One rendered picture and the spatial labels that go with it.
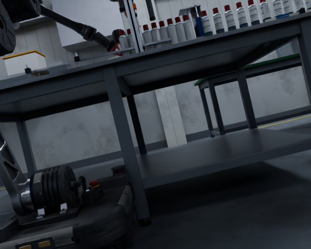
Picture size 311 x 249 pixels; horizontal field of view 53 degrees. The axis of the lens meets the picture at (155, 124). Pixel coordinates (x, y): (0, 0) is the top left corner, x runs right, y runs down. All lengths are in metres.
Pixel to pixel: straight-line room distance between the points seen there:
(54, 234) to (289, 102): 4.84
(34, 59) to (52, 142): 1.39
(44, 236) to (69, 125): 4.25
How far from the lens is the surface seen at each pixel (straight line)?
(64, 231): 1.05
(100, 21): 4.99
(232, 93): 5.23
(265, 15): 2.14
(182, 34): 2.00
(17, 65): 4.87
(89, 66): 1.54
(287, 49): 3.59
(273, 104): 5.42
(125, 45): 1.98
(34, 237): 1.09
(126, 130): 1.53
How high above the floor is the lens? 0.51
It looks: 1 degrees down
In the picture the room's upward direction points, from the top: 13 degrees counter-clockwise
